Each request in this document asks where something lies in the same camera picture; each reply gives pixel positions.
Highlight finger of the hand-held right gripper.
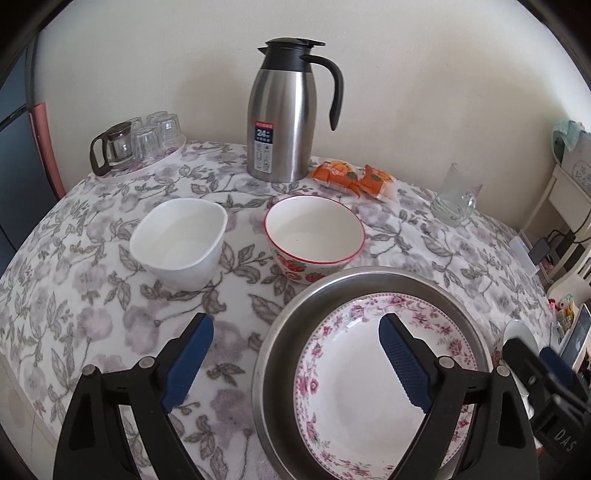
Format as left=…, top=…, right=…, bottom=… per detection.
left=538, top=348, right=578, bottom=391
left=502, top=338, right=561, bottom=416

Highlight pink floral round plate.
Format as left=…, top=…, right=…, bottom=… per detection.
left=293, top=292, right=481, bottom=480

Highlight black charger adapter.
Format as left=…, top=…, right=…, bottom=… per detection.
left=527, top=233, right=561, bottom=266

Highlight white round tray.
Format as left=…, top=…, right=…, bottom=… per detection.
left=95, top=134, right=188, bottom=186

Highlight light blue bowl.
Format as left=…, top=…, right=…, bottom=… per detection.
left=502, top=320, right=539, bottom=365

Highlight strawberry print bowl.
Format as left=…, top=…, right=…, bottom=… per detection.
left=264, top=195, right=367, bottom=283

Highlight clear glass mug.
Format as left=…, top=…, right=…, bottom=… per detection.
left=431, top=163, right=482, bottom=227

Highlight white power strip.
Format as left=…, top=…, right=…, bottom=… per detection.
left=510, top=233, right=539, bottom=278

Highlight black charger cable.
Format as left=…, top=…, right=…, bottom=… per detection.
left=547, top=225, right=591, bottom=245

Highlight stainless steel thermos jug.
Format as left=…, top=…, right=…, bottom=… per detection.
left=246, top=39, right=345, bottom=184

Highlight white wooden shelf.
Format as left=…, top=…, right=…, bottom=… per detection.
left=519, top=164, right=591, bottom=296

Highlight white square bowl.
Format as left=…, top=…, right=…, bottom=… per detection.
left=129, top=198, right=228, bottom=292

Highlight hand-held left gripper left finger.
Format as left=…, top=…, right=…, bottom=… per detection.
left=53, top=312, right=215, bottom=480

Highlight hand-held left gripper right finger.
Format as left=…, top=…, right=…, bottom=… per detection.
left=379, top=312, right=541, bottom=480

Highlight pink pipe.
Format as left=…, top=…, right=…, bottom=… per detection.
left=28, top=102, right=66, bottom=200

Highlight green cloth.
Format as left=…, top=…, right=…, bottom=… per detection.
left=553, top=119, right=585, bottom=162

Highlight stainless steel plate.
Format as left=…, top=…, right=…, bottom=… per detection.
left=252, top=266, right=494, bottom=480

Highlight grey floral tablecloth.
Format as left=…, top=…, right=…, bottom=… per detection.
left=0, top=141, right=561, bottom=480

